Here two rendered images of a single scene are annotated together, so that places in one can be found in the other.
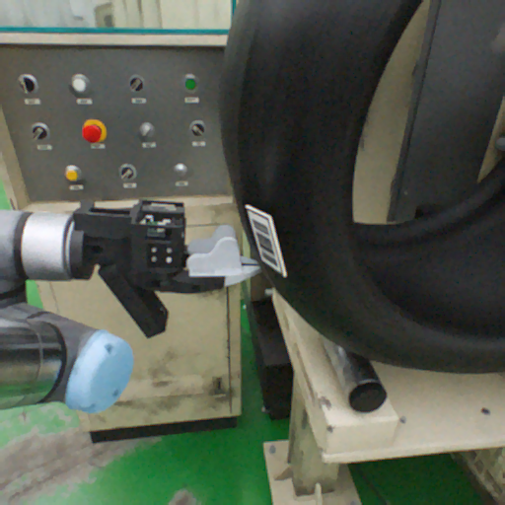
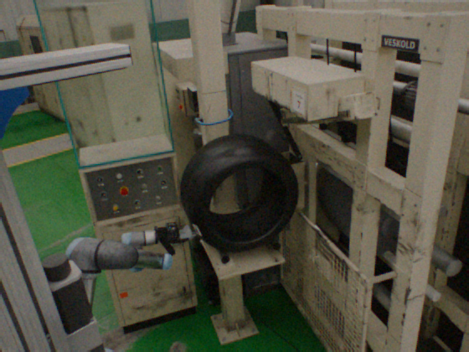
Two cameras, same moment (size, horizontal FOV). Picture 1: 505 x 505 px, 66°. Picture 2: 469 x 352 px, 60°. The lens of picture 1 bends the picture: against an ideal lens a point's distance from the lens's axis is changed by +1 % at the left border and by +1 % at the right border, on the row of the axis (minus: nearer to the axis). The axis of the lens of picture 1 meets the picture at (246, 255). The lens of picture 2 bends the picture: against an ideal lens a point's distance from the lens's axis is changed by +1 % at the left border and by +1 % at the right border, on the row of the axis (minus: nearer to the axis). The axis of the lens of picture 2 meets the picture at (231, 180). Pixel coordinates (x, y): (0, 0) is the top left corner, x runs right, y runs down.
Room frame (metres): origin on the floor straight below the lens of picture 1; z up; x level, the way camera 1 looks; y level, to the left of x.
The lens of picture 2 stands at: (-1.32, 0.06, 2.13)
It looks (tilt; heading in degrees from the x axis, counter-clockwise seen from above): 26 degrees down; 351
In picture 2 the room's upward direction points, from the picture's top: 5 degrees counter-clockwise
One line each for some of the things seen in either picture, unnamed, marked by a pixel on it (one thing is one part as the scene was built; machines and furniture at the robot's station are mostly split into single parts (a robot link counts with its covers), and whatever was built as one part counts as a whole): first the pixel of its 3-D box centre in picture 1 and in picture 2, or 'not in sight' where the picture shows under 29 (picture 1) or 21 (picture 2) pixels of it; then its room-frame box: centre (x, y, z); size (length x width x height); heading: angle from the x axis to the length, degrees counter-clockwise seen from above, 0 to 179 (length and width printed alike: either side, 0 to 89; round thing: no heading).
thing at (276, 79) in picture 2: not in sight; (300, 84); (0.41, -0.57, 1.71); 0.61 x 0.25 x 0.15; 7
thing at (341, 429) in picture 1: (319, 338); (217, 251); (0.48, -0.12, 0.84); 0.36 x 0.09 x 0.06; 7
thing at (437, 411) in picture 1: (396, 349); (241, 251); (0.50, -0.26, 0.80); 0.37 x 0.36 x 0.02; 97
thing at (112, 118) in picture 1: (149, 260); (142, 236); (1.08, 0.32, 0.63); 0.56 x 0.41 x 1.27; 97
